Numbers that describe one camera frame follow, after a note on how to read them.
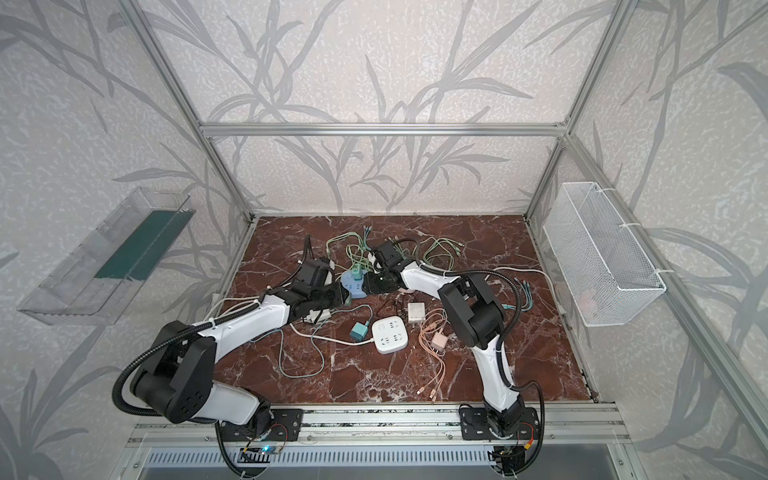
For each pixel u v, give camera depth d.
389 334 0.87
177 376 0.43
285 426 0.73
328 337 0.89
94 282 0.64
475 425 0.73
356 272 0.96
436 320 0.91
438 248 1.09
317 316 0.79
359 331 0.87
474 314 0.54
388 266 0.78
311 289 0.70
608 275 0.61
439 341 0.86
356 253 1.07
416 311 0.91
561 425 0.75
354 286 0.96
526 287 0.99
